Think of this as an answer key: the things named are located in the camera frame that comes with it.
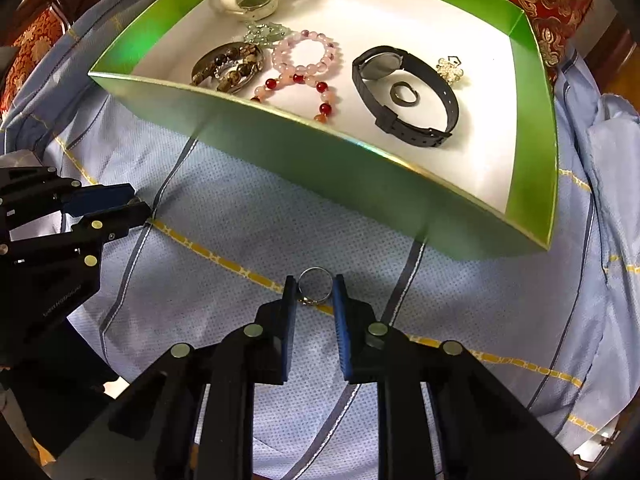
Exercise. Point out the small beaded brooch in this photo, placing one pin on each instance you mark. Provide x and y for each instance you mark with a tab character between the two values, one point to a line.
450	72

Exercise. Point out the blue checked cloth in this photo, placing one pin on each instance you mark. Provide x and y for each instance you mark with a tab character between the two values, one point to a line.
225	200

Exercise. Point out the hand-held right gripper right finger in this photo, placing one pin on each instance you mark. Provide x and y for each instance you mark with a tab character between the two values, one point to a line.
342	340

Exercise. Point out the green cardboard box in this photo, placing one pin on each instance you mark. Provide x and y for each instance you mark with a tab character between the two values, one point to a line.
350	170

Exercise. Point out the silver metal bangle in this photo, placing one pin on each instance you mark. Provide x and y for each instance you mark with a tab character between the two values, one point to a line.
231	89

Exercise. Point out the red gold brocade cushion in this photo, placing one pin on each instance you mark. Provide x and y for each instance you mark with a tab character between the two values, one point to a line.
550	0
35	45

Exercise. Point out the black wristwatch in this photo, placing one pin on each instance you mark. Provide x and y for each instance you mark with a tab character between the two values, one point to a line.
380	67

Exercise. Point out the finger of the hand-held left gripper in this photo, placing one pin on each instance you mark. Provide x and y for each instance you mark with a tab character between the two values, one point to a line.
115	220
100	196

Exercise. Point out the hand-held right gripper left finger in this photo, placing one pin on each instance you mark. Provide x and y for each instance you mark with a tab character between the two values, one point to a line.
292	340

